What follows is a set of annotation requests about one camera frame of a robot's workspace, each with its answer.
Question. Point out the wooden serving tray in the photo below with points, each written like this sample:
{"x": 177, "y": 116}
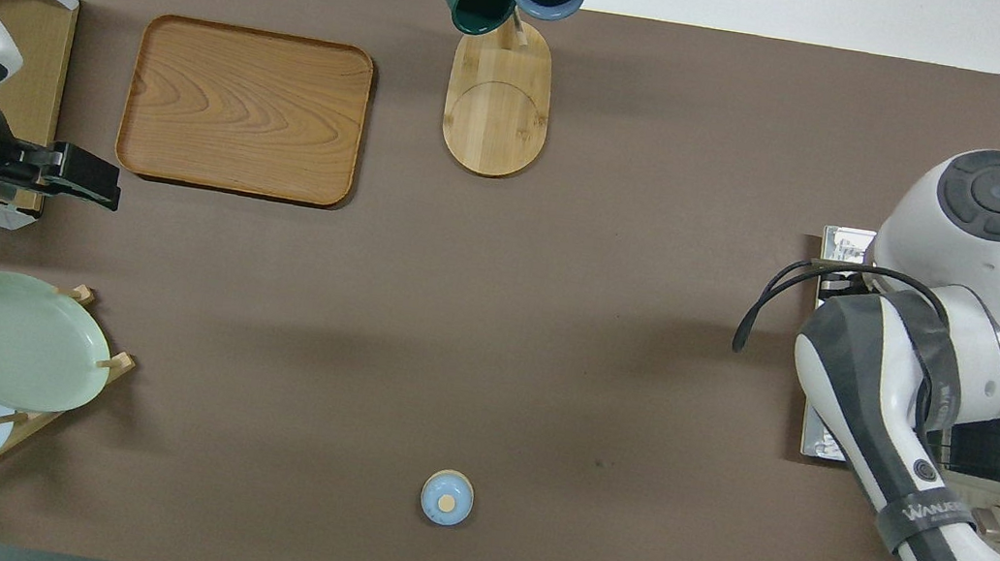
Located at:
{"x": 190, "y": 120}

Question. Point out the pale green plate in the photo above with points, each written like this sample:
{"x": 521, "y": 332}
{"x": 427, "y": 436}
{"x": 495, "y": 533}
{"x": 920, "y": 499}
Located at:
{"x": 22, "y": 341}

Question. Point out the silver oven knob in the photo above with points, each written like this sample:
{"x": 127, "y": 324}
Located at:
{"x": 992, "y": 526}

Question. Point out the brown table mat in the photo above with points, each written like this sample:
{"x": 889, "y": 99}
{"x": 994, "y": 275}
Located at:
{"x": 600, "y": 334}

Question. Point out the wooden mug tree stand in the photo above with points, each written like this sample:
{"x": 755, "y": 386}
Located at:
{"x": 496, "y": 114}

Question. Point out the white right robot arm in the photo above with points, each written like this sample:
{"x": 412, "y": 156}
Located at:
{"x": 978, "y": 289}

